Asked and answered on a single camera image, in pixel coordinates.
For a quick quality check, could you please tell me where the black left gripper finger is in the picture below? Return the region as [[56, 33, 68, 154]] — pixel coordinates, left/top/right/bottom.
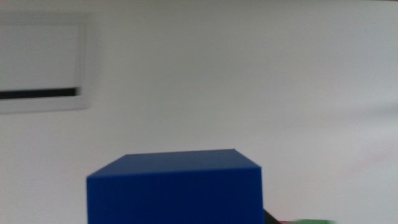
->
[[263, 208, 282, 224]]

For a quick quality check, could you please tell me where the green cube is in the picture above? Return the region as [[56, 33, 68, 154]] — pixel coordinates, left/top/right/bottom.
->
[[285, 218, 338, 224]]

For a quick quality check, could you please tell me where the blue cube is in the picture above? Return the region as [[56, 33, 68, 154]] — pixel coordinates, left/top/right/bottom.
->
[[86, 149, 265, 224]]

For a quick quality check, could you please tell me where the grey table cable hatch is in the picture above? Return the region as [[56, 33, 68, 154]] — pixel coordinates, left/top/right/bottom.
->
[[0, 12, 94, 114]]

